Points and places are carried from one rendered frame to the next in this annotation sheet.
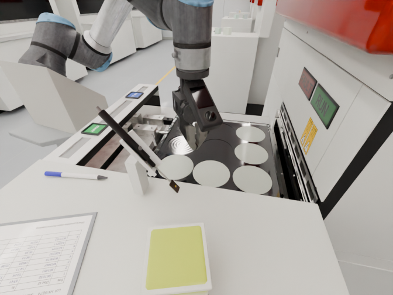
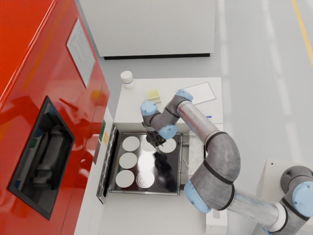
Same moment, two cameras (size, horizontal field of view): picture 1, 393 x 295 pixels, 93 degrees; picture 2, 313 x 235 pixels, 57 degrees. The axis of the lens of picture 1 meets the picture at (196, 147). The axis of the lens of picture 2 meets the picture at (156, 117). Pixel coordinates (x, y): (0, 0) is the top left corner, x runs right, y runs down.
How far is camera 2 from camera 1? 1.62 m
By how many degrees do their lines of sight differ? 89
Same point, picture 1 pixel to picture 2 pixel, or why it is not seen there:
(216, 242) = not seen: hidden behind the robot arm
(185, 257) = (151, 93)
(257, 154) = (125, 160)
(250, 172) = (131, 147)
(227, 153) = (141, 157)
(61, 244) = not seen: hidden behind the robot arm
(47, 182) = (207, 114)
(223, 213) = not seen: hidden behind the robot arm
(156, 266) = (156, 90)
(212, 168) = (148, 146)
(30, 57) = (297, 168)
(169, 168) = (169, 142)
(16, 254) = (195, 96)
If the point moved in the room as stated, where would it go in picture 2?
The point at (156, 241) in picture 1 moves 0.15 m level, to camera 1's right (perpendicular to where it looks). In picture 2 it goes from (157, 93) to (132, 98)
